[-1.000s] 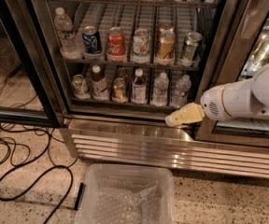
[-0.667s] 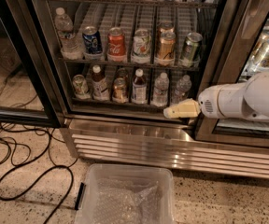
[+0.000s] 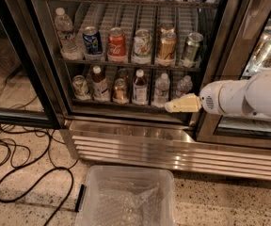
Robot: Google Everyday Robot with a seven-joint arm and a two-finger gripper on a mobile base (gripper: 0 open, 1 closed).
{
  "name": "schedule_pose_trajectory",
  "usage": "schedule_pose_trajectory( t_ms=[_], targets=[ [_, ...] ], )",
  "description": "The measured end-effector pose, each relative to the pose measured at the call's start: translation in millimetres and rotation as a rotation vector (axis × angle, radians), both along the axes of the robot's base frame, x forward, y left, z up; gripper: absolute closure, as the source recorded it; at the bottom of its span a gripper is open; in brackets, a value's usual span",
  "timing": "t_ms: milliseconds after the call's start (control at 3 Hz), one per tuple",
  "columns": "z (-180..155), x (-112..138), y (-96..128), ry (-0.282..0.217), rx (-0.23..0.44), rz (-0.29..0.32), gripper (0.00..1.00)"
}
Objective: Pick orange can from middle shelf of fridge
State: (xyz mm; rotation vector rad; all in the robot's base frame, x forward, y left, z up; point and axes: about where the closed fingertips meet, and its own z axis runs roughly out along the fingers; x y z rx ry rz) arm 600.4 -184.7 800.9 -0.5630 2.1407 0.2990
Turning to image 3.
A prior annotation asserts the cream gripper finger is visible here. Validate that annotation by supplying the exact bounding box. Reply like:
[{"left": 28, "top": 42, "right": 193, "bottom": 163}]
[{"left": 165, "top": 93, "right": 201, "bottom": 113}]

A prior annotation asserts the orange soda can front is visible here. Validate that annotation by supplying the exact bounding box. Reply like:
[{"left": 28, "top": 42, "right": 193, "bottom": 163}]
[{"left": 156, "top": 31, "right": 176, "bottom": 66}]

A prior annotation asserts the orange soda can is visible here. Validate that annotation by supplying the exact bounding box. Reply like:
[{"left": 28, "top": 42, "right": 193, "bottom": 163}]
[
  {"left": 156, "top": 31, "right": 176, "bottom": 66},
  {"left": 158, "top": 22, "right": 175, "bottom": 38}
]

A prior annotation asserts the copper can bottom front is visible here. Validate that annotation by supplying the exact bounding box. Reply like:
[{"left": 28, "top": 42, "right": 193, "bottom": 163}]
[{"left": 113, "top": 78, "right": 128, "bottom": 104}]

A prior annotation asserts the copper can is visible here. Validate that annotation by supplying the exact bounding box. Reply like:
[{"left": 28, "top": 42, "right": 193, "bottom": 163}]
[
  {"left": 113, "top": 78, "right": 128, "bottom": 104},
  {"left": 116, "top": 68, "right": 130, "bottom": 83}
]

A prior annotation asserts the copper can bottom behind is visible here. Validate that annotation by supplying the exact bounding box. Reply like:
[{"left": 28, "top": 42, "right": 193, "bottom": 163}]
[{"left": 116, "top": 68, "right": 130, "bottom": 83}]

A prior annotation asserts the white green soda can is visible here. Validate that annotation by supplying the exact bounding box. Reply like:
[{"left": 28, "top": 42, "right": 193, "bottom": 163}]
[{"left": 132, "top": 29, "right": 151, "bottom": 64}]

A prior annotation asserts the orange soda can behind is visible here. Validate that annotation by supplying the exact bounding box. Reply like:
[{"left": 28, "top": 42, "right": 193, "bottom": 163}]
[{"left": 158, "top": 22, "right": 175, "bottom": 38}]

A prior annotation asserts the closed right fridge door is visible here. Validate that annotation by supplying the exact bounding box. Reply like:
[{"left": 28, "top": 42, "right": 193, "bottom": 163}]
[{"left": 198, "top": 0, "right": 271, "bottom": 149}]

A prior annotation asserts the stainless steel fridge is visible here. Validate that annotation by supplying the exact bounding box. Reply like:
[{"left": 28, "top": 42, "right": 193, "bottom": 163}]
[{"left": 28, "top": 0, "right": 271, "bottom": 180}]

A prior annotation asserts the red cola can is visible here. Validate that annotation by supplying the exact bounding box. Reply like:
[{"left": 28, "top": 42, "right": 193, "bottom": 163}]
[{"left": 107, "top": 27, "right": 126, "bottom": 62}]

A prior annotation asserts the silver can behind door rear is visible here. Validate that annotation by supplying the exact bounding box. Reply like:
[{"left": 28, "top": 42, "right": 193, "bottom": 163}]
[{"left": 256, "top": 26, "right": 271, "bottom": 51}]

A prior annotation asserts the white can bottom shelf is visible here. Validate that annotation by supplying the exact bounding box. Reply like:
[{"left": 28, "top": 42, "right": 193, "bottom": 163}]
[{"left": 72, "top": 75, "right": 90, "bottom": 101}]

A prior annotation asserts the blue pepsi can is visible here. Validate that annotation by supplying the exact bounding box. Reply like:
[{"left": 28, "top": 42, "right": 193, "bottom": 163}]
[{"left": 83, "top": 26, "right": 103, "bottom": 55}]

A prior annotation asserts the clear water bottle middle shelf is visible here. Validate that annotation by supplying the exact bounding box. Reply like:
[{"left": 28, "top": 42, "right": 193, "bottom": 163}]
[{"left": 55, "top": 8, "right": 82, "bottom": 60}]

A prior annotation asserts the open glass fridge door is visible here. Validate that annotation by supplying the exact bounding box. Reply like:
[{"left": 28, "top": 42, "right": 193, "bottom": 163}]
[{"left": 0, "top": 0, "right": 64, "bottom": 129}]

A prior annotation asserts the clear water bottle bottom right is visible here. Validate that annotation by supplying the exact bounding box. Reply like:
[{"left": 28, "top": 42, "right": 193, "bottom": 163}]
[{"left": 175, "top": 75, "right": 193, "bottom": 98}]

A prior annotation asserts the clear water bottle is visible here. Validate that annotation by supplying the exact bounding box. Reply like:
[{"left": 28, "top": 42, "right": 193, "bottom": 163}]
[
  {"left": 152, "top": 73, "right": 170, "bottom": 107},
  {"left": 175, "top": 75, "right": 193, "bottom": 98}
]

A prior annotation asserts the purple label juice bottle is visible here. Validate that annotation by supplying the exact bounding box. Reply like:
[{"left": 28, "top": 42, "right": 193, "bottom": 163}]
[{"left": 132, "top": 69, "right": 148, "bottom": 105}]

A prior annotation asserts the brown tea bottle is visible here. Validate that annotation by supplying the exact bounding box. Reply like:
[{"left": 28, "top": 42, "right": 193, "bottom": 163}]
[{"left": 92, "top": 66, "right": 110, "bottom": 102}]

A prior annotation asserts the clear plastic bin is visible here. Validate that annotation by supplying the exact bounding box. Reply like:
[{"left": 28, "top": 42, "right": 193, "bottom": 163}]
[{"left": 74, "top": 166, "right": 177, "bottom": 226}]

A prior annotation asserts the bubble wrap sheet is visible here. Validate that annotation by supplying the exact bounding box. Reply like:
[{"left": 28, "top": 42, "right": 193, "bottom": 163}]
[{"left": 92, "top": 180, "right": 161, "bottom": 226}]

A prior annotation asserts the black cable on floor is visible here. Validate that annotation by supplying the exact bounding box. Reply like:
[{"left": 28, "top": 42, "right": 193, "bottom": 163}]
[{"left": 0, "top": 38, "right": 79, "bottom": 226}]

